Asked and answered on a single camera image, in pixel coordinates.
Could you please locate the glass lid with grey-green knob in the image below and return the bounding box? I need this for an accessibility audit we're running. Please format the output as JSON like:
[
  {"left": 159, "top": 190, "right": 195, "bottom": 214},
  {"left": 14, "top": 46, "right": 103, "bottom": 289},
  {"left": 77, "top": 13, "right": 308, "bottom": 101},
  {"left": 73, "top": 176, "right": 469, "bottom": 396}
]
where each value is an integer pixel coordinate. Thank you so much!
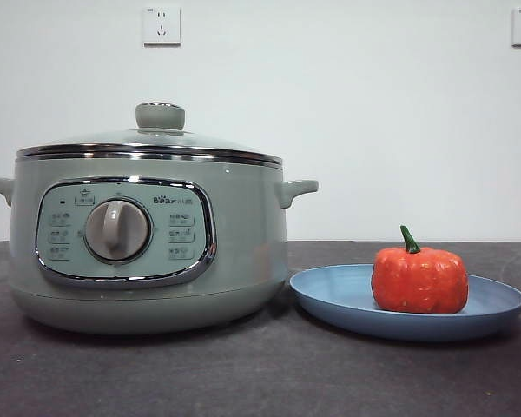
[{"left": 16, "top": 102, "right": 284, "bottom": 169}]

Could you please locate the orange pumpkin with green stem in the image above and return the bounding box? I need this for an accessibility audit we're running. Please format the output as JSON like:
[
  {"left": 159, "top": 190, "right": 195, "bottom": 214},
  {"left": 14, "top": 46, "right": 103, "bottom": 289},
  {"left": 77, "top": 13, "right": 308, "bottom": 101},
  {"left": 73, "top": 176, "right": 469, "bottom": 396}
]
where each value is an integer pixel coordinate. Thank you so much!
[{"left": 371, "top": 224, "right": 470, "bottom": 314}]

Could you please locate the grey-green electric steamer pot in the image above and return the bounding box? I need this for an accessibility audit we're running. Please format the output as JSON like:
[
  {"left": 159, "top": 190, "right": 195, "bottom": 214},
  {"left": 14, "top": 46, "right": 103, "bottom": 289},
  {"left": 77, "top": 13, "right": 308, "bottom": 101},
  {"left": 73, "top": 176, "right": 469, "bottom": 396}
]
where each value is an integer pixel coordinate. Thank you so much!
[{"left": 0, "top": 158, "right": 320, "bottom": 335}]

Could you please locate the blue round plate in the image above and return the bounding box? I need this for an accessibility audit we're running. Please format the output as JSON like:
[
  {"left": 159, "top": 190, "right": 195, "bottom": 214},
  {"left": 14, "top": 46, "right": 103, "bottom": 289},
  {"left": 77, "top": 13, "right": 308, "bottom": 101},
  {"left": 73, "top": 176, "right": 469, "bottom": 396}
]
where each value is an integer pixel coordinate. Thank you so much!
[{"left": 288, "top": 263, "right": 521, "bottom": 342}]

